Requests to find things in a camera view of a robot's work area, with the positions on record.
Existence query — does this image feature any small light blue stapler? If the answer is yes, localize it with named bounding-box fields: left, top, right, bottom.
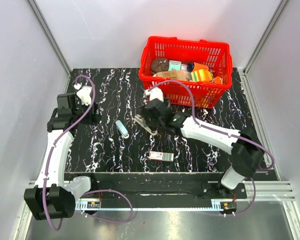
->
left=115, top=120, right=130, bottom=139

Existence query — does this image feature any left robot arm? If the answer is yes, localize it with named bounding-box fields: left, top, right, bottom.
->
left=23, top=90, right=100, bottom=221

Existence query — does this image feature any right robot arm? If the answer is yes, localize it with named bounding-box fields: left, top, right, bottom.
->
left=135, top=98, right=265, bottom=198

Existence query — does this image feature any staples box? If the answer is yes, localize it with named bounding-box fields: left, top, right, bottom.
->
left=148, top=151, right=174, bottom=162

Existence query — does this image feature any cardboard box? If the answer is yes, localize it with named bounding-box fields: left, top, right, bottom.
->
left=153, top=70, right=190, bottom=81

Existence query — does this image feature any brown round sponge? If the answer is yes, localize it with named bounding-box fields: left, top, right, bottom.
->
left=150, top=58, right=169, bottom=75

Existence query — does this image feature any teal label box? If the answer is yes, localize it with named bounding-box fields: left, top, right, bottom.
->
left=168, top=60, right=182, bottom=71

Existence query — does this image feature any orange bottle blue cap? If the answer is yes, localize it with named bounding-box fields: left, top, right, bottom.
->
left=186, top=61, right=209, bottom=73

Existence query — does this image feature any yellow green striped box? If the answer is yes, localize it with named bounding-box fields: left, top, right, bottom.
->
left=190, top=69, right=214, bottom=82

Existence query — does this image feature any red plastic basket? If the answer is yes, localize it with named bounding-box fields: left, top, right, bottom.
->
left=138, top=36, right=233, bottom=109

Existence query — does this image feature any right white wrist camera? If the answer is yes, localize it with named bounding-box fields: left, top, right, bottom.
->
left=144, top=87, right=164, bottom=102

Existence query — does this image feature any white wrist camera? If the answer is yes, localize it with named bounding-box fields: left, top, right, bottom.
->
left=144, top=87, right=164, bottom=102
left=74, top=83, right=93, bottom=106

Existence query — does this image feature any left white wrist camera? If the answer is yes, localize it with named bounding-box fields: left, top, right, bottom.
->
left=74, top=83, right=93, bottom=106

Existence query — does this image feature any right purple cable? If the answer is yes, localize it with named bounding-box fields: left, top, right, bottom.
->
left=147, top=79, right=276, bottom=217

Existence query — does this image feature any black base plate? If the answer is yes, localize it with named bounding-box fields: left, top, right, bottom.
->
left=64, top=172, right=247, bottom=211

